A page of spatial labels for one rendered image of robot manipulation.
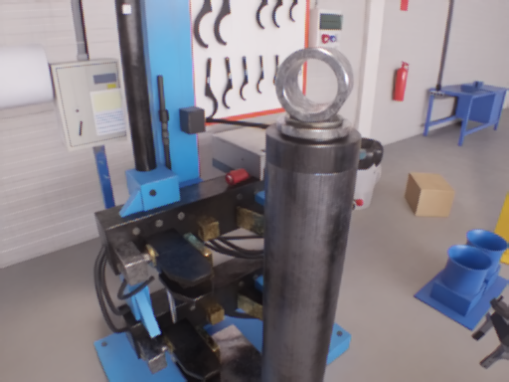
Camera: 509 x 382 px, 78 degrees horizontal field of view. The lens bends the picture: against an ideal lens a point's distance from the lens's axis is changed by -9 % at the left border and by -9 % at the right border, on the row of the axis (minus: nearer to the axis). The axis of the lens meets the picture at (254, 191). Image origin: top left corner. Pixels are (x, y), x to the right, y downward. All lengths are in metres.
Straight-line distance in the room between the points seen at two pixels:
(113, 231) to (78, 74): 0.79
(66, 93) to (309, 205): 1.29
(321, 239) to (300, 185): 0.14
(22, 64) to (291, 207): 1.30
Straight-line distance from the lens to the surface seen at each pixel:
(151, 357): 1.50
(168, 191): 1.30
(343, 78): 0.69
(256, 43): 3.60
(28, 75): 1.68
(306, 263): 0.81
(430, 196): 3.68
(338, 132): 0.72
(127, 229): 1.26
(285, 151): 0.70
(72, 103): 1.74
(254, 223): 1.40
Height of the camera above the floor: 1.68
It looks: 26 degrees down
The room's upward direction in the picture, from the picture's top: straight up
